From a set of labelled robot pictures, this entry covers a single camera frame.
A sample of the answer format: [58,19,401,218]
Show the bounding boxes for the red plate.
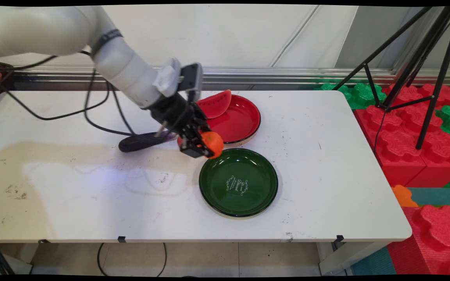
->
[205,94,262,145]

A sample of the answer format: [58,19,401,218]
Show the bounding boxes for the aluminium wall rail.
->
[14,66,450,87]

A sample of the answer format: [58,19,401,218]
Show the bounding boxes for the white table leg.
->
[318,241,391,276]

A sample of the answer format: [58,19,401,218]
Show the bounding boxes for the green plate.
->
[198,148,279,218]

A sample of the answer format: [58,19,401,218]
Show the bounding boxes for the red watermelon slice toy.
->
[196,89,232,119]

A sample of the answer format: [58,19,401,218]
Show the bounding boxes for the black floor cable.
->
[96,242,168,277]

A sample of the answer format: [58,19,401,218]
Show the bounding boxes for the orange toy fruit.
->
[200,131,225,159]

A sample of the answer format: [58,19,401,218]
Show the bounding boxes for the purple toy eggplant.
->
[118,130,177,153]

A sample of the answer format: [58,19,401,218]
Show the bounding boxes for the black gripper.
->
[147,93,214,159]

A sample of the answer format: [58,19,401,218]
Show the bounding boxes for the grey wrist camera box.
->
[177,62,203,103]

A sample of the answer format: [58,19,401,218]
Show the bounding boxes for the large red foam block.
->
[355,105,450,189]

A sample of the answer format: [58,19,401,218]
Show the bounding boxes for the teal foam mat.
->
[407,187,450,206]

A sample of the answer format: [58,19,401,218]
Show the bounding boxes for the black tripod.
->
[332,6,450,150]

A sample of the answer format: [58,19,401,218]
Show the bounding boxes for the orange foam piece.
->
[391,185,419,208]

